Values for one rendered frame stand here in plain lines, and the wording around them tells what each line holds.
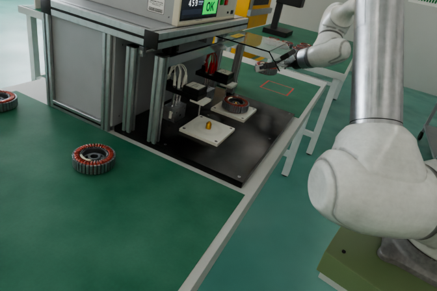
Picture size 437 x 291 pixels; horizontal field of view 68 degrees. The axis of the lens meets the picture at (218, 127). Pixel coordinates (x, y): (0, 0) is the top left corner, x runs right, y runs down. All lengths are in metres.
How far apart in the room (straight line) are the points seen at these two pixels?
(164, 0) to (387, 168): 0.75
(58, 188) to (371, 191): 0.70
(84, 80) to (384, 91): 0.87
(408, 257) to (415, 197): 0.21
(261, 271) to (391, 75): 1.27
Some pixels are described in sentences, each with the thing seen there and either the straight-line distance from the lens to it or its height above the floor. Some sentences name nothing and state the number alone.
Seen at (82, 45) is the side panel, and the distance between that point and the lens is 1.11.
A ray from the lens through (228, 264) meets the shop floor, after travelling 1.74.
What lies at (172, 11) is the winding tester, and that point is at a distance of 1.03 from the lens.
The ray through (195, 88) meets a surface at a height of 0.92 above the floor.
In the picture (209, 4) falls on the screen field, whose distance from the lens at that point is 1.18.
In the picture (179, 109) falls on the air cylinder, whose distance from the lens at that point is 1.17.
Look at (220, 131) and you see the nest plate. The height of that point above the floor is 0.78.
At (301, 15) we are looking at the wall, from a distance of 6.41.
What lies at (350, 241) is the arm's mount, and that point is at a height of 0.81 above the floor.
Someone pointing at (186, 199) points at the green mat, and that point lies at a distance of 0.87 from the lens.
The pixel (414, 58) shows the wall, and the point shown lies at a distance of 6.37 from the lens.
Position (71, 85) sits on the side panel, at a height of 0.86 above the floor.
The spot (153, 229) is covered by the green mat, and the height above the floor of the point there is 0.75.
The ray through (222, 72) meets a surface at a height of 0.92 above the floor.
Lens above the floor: 1.31
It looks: 27 degrees down
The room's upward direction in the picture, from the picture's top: 12 degrees clockwise
